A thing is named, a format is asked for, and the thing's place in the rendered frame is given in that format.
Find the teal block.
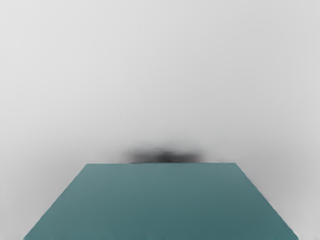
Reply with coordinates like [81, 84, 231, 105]
[22, 162, 300, 240]

